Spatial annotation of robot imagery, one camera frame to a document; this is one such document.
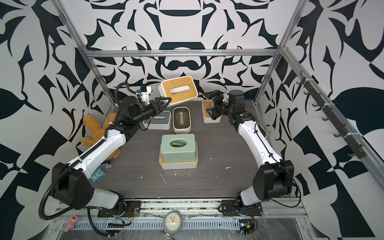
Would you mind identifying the cream box dark lid right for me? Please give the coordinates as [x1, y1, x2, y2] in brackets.
[254, 122, 268, 138]

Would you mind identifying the blue owl toy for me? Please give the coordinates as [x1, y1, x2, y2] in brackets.
[91, 168, 106, 183]

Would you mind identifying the pink small toy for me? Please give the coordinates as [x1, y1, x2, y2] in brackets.
[65, 215, 80, 232]

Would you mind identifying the white box bamboo lid front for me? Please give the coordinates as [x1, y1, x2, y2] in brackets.
[159, 140, 199, 170]

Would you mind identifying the white slotted cable duct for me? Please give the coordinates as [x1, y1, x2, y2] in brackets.
[72, 219, 240, 231]

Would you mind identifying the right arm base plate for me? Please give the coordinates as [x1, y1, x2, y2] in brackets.
[218, 200, 263, 217]

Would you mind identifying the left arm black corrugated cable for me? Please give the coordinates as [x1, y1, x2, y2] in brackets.
[38, 82, 142, 238]

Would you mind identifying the brown plush bunny toy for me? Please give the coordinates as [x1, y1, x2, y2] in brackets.
[81, 113, 117, 147]

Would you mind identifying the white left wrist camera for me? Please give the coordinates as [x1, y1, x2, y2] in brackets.
[137, 86, 152, 105]

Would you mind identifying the green tissue box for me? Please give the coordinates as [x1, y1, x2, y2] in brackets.
[160, 134, 198, 163]

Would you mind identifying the round analog clock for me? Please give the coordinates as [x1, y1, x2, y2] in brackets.
[164, 211, 183, 235]

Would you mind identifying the cream box dark clear lid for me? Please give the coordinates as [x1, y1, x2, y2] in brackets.
[173, 107, 192, 134]

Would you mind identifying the white box grey lid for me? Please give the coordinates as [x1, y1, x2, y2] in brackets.
[143, 111, 172, 130]

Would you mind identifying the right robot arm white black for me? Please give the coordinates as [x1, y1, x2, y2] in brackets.
[203, 90, 295, 208]

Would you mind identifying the white box bamboo lid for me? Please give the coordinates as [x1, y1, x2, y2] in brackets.
[159, 140, 199, 170]
[202, 100, 221, 124]
[158, 76, 199, 106]

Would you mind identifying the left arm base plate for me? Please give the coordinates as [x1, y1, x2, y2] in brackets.
[98, 200, 142, 218]

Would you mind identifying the green circuit board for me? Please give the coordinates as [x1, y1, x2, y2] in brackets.
[239, 220, 256, 235]

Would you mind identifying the black wall hook rack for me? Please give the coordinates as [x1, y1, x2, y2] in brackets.
[298, 76, 367, 159]

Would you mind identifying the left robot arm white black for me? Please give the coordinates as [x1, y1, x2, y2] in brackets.
[39, 96, 172, 215]

